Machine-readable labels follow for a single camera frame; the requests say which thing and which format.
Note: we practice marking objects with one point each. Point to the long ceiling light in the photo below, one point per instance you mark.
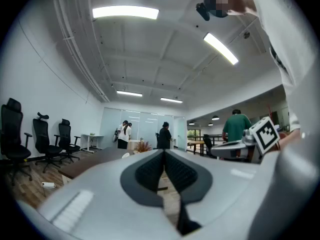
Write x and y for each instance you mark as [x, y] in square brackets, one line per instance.
[221, 48]
[125, 12]
[129, 93]
[171, 100]

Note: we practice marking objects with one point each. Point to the person's grey shirt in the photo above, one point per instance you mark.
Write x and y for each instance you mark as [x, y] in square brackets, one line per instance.
[287, 34]

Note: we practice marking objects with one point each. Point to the white desk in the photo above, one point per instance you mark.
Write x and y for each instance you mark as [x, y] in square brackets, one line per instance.
[92, 137]

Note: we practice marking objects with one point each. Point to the black head camera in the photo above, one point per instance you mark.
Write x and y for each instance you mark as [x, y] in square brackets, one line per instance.
[203, 11]

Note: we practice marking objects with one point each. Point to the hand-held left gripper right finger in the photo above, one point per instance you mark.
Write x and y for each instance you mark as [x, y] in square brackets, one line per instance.
[225, 189]

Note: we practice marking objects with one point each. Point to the person's right forearm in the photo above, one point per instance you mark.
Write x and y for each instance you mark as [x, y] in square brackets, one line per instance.
[290, 137]

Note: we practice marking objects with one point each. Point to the white power strip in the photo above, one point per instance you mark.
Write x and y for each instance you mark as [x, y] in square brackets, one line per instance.
[48, 185]

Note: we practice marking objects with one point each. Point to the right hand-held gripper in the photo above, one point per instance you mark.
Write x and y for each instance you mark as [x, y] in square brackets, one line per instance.
[265, 135]

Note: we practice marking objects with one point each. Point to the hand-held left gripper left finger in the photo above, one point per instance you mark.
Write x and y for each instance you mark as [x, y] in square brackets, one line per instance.
[100, 199]

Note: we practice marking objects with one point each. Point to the white ceiling pipes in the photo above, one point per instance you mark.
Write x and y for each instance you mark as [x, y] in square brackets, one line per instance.
[80, 59]

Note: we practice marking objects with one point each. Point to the light wooden desk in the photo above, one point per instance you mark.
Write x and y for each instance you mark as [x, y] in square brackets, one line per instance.
[196, 144]

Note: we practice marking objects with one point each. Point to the black office chair curved headrest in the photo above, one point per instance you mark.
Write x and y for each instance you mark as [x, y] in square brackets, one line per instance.
[43, 136]

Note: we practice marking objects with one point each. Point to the round table beige cloth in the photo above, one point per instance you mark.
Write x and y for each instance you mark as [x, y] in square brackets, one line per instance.
[133, 143]

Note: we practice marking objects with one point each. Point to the dark wooden table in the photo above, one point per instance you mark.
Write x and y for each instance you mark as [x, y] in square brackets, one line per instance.
[100, 159]

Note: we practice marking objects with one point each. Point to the dried brown plant white pot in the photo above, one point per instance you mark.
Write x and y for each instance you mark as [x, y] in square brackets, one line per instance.
[143, 147]

